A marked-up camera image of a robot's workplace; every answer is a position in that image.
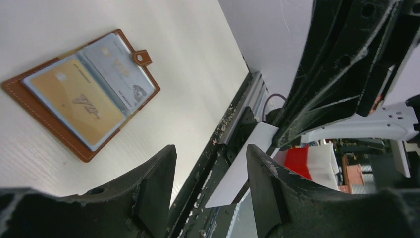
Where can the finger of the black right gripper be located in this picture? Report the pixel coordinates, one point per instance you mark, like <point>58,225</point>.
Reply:
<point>354,53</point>

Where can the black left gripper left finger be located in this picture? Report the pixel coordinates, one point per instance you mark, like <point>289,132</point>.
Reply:
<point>134,205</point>

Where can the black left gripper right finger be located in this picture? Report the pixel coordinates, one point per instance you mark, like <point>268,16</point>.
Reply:
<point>287,205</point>

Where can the white card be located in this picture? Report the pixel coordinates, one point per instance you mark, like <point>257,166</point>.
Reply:
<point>231,188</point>

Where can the brown leather card holder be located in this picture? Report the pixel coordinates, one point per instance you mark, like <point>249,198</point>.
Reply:
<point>16,89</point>

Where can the yellow card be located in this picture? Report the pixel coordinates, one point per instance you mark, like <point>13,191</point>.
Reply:
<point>70,92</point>

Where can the silver VIP card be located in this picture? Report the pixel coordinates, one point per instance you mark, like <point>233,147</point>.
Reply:
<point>110,59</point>

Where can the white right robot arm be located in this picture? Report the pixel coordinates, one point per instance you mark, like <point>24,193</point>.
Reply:
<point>397,122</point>

